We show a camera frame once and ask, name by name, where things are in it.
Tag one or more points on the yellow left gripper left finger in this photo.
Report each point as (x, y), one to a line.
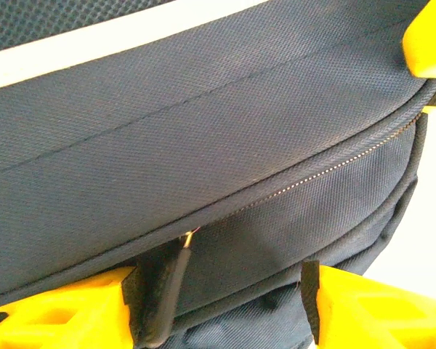
(58, 316)

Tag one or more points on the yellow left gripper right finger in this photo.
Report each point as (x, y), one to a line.
(378, 312)

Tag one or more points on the navy blue backpack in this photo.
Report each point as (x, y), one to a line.
(203, 127)

